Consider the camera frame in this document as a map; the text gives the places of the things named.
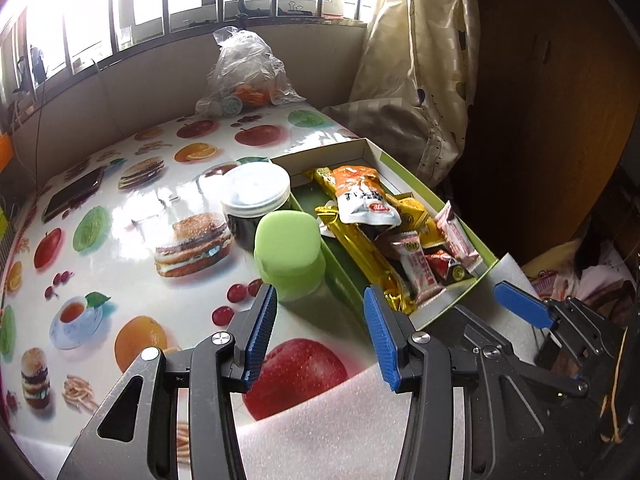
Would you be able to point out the fruit print tablecloth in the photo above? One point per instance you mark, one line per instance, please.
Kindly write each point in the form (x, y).
(150, 270)

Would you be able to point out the red black snack packet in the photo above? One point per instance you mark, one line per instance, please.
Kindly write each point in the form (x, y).
(452, 270)

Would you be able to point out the brown wooden cabinet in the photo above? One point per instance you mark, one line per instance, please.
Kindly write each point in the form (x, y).
(550, 85)

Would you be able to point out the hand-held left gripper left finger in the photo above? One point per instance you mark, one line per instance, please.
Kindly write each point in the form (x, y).
(260, 335)

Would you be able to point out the green cardboard box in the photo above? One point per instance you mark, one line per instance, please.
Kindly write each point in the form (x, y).
(340, 152)

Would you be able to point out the clear plastic bag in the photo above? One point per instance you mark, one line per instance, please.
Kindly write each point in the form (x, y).
(245, 65)

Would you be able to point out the crumpled cloth pile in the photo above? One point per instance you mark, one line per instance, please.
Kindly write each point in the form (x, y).
(600, 280)

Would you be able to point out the black binder clip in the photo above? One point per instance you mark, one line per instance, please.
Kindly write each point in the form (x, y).
(295, 7)

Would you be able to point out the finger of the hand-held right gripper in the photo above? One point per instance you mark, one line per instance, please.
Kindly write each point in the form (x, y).
(520, 302)
(475, 325)

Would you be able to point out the cream patterned curtain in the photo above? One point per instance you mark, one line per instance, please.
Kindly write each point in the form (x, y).
(410, 60)

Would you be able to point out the orange box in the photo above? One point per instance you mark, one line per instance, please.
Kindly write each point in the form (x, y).
(4, 152)

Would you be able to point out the black smartphone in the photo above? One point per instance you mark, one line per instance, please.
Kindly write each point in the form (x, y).
(75, 192)

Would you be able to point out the black hook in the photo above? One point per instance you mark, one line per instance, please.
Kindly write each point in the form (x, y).
(243, 2)

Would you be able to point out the pink white wafer packet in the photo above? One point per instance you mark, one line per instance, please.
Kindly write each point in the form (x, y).
(417, 265)
(452, 232)

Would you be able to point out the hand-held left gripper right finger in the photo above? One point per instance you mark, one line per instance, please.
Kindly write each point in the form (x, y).
(380, 345)

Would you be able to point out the orange white snack packet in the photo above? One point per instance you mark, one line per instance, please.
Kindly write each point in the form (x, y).
(360, 195)

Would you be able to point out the gold foil snack packet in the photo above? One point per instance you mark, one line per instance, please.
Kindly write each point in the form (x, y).
(360, 247)

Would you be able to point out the round clear plastic container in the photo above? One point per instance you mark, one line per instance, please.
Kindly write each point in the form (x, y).
(255, 182)

